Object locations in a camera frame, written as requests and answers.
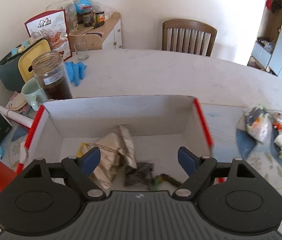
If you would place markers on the clear drinking glass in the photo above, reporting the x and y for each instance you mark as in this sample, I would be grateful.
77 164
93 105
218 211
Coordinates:
81 51

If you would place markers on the white wooden sideboard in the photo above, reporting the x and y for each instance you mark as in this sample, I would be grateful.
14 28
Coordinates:
111 32

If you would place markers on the round printed placemat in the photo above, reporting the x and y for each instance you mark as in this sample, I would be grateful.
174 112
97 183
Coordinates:
246 142
14 152

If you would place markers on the wooden organizer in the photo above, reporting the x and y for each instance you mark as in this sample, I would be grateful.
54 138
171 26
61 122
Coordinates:
91 42

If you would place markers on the blue rubber gloves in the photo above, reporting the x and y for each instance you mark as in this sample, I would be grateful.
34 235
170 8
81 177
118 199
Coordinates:
77 71

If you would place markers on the green yellow tissue box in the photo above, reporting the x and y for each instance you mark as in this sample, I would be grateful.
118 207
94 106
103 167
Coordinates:
10 70

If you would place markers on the black hanging bag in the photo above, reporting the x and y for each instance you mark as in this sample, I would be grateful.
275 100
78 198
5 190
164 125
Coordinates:
277 3

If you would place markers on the pale green mug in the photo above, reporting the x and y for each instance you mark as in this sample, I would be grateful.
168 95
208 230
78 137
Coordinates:
30 92

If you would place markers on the red printed snack bag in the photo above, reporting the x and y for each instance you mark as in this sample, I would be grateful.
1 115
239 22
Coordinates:
48 32

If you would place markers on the white plastic bag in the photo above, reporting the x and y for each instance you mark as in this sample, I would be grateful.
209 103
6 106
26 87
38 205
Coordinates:
258 127

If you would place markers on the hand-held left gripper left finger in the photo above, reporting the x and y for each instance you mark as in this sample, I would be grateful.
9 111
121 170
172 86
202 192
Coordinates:
91 159

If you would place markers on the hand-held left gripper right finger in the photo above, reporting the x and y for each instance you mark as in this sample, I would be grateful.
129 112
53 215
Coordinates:
185 157

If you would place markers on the jar with orange label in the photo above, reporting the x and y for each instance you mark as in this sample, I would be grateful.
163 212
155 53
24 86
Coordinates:
100 17

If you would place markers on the black yellow screwdriver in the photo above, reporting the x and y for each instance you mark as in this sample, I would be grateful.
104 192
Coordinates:
97 25

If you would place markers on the crumpled clear plastic bag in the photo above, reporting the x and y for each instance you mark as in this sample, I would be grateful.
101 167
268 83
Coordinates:
103 8

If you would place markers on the red hanging garment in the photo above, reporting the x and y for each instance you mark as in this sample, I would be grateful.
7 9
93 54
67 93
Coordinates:
268 2

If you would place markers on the black foil packet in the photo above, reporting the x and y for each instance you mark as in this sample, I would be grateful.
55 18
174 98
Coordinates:
138 175

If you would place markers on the blue globe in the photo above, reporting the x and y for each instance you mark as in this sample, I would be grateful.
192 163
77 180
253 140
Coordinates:
83 5

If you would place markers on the white red cardboard box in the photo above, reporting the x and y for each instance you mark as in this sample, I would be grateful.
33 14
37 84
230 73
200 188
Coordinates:
121 115

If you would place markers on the brown wooden chair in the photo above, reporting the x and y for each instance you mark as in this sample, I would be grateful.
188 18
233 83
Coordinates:
188 25

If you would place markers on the glass jar with dark liquid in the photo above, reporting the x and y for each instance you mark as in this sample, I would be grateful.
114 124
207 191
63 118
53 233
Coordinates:
53 82

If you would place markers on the olive green toy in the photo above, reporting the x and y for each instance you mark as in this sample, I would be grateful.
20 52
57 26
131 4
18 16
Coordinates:
168 178

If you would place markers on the white rolled paper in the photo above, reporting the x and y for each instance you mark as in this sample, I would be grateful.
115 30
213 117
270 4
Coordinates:
15 117

